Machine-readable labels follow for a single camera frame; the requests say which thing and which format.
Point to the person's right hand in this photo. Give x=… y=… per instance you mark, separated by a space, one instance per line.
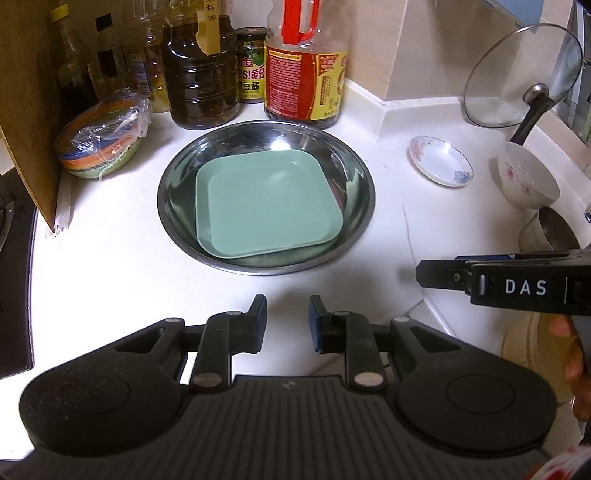
x=572 y=364

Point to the large steel basin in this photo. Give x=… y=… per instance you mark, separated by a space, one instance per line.
x=355 y=184

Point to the cream plate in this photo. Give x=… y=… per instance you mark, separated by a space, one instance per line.
x=531 y=355

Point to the red patterned cloth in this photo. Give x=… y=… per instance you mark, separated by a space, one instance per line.
x=565 y=466

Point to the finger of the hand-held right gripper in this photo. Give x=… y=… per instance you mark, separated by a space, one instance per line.
x=443 y=277
x=485 y=258

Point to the yellow-cap dark sauce bottle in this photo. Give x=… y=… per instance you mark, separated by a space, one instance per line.
x=71 y=64

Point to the large dark oil bottle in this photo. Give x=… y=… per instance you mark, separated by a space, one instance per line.
x=201 y=69

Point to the dark label sauce bottle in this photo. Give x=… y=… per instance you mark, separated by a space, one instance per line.
x=108 y=55

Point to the green-lid bean paste jar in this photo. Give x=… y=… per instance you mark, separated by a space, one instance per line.
x=251 y=64

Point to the small floral saucer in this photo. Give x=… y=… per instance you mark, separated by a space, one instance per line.
x=438 y=159

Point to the wrapped stack of colourful bowls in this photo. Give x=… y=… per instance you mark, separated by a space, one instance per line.
x=101 y=138

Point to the brown wooden board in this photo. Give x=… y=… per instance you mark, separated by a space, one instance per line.
x=27 y=115

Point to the white floral bowl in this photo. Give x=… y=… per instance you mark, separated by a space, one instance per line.
x=528 y=180

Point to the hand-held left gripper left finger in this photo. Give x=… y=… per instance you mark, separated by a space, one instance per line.
x=260 y=323

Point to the green square plate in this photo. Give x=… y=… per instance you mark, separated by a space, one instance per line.
x=268 y=203

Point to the black stove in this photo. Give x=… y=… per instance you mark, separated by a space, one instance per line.
x=14 y=286

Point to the small steel bowl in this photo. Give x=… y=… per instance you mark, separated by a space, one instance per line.
x=549 y=233

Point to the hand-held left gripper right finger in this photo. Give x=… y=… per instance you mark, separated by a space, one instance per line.
x=315 y=328

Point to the clear oil bottle blue label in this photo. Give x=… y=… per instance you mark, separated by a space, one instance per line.
x=145 y=64

